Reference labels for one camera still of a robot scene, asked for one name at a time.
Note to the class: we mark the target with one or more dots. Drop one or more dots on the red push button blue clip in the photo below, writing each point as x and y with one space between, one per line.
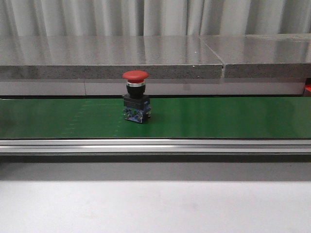
136 104

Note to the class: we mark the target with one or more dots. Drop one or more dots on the white base panel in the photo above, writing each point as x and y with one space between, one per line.
116 87

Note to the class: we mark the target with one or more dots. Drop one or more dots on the green conveyor belt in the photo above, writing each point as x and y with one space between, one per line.
209 117

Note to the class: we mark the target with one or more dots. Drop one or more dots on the grey stone slab right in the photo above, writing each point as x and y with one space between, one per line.
263 56

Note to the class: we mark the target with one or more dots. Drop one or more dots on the grey stone slab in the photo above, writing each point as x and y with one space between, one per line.
263 56
106 57

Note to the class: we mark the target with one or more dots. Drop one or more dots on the grey stone slab left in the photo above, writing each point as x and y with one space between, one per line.
106 57

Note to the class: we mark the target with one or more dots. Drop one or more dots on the red plastic tray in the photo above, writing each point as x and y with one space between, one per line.
307 90

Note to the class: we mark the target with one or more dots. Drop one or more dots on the white curtain backdrop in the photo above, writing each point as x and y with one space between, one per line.
153 17

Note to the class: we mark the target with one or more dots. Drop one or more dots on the aluminium conveyor side rail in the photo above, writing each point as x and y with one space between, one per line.
139 146

